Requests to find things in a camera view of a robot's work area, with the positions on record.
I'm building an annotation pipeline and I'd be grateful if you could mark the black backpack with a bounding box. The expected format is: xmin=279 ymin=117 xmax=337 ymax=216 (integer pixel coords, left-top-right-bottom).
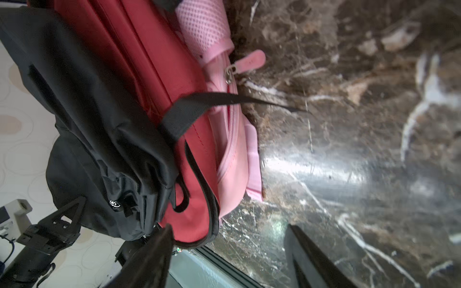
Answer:
xmin=0 ymin=5 xmax=307 ymax=242

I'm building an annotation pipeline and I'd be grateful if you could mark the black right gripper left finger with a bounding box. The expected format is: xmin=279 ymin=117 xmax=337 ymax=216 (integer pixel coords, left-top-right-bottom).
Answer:
xmin=102 ymin=225 xmax=174 ymax=288

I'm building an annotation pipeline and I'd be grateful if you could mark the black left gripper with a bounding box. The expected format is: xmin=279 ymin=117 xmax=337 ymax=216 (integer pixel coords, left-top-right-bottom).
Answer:
xmin=1 ymin=196 xmax=86 ymax=288

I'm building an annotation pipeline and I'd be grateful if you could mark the red backpack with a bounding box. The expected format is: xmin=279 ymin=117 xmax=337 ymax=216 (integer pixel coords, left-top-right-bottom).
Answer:
xmin=29 ymin=1 xmax=220 ymax=249

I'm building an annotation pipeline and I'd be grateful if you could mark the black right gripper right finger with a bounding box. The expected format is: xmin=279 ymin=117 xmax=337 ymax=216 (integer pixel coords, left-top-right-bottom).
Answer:
xmin=284 ymin=224 xmax=356 ymax=288

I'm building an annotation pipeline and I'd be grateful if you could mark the pink backpack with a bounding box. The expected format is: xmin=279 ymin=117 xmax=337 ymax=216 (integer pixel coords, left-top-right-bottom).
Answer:
xmin=175 ymin=1 xmax=266 ymax=217

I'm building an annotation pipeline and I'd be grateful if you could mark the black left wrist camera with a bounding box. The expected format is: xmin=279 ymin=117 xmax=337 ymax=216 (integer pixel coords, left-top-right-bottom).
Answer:
xmin=0 ymin=199 xmax=32 ymax=242

